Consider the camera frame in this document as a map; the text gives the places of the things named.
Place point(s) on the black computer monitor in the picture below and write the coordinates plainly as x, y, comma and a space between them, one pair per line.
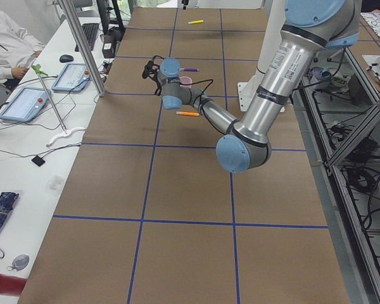
110, 16

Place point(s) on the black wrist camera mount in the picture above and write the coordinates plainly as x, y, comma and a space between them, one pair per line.
151, 69

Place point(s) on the aluminium frame post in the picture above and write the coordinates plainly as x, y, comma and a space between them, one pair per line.
80, 39

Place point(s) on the brown paper table mat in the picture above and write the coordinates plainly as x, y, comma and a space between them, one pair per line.
148, 215

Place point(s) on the red cylinder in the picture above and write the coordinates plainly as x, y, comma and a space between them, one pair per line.
11, 285

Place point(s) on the blue teach pendant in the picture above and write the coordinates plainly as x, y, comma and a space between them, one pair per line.
26, 105
73, 78

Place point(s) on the silver round tag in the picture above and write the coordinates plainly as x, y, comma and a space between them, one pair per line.
19, 263

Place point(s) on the person in white shirt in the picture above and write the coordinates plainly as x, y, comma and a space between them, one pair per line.
18, 49

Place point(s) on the purple marker pen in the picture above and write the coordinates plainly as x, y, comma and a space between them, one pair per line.
189, 69

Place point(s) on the yellow marker pen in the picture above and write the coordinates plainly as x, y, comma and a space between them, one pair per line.
194, 22

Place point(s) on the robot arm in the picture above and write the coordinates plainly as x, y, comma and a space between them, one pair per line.
309, 27

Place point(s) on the far blue teach pendant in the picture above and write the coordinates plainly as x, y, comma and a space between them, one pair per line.
73, 78

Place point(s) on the black keyboard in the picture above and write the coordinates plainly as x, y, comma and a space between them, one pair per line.
91, 32

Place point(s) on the orange marker pen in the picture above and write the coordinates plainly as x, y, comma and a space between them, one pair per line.
187, 114

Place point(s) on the long grabber stick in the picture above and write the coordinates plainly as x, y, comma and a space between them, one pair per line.
65, 133

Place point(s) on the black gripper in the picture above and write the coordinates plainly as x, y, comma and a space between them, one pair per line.
158, 91

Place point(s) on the black computer mouse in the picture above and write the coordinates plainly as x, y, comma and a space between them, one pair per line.
65, 58

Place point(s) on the small black square device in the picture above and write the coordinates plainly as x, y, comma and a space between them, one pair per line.
37, 160

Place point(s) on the near blue teach pendant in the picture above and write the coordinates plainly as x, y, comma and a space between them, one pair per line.
26, 105

